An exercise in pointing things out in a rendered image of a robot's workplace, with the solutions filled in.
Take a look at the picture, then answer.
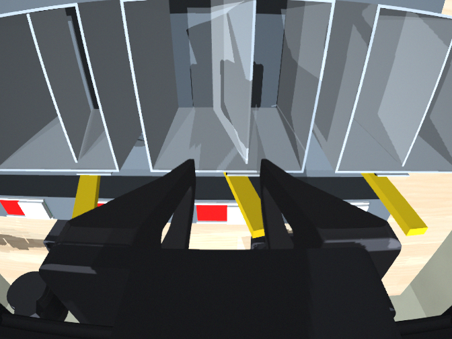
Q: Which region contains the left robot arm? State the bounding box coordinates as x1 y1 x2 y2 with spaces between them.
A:
7 235 69 321

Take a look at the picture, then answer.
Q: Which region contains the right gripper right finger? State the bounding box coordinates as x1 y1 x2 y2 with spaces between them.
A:
260 159 402 280

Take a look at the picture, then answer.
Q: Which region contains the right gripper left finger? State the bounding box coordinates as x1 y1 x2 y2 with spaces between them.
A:
54 159 196 249

